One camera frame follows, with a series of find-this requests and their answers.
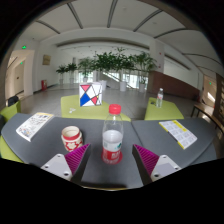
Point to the red fire extinguisher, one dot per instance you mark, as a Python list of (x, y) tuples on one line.
[(44, 85)]

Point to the white printed booklet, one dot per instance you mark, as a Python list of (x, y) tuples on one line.
[(33, 126)]

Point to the long wooden bench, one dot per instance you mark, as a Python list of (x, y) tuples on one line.
[(208, 113)]

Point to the red and white mug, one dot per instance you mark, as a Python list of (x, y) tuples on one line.
[(71, 140)]

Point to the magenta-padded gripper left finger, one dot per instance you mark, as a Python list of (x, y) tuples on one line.
[(56, 165)]

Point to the wooden shelf unit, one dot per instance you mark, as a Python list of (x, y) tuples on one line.
[(220, 100)]

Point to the clear red-capped water bottle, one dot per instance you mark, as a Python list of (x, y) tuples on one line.
[(112, 140)]

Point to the small clear water bottle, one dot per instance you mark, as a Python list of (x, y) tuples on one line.
[(159, 98)]

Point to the yellow-edged printed booklet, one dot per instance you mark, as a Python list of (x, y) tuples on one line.
[(178, 133)]

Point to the black chair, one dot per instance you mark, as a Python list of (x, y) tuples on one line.
[(13, 101)]

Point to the framed wall picture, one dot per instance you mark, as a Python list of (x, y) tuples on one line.
[(46, 60)]

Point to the yellow-green cushioned seat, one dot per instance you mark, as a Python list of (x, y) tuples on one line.
[(8, 151)]

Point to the white cube with coloured triangles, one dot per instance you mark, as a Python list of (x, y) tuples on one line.
[(90, 95)]

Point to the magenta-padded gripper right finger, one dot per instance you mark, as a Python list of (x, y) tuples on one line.
[(165, 166)]

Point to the group of potted green plants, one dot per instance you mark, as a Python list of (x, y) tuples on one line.
[(110, 63)]

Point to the green exit sign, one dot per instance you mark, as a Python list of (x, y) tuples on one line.
[(23, 47)]

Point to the yellow-green chair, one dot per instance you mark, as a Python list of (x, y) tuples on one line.
[(9, 113)]

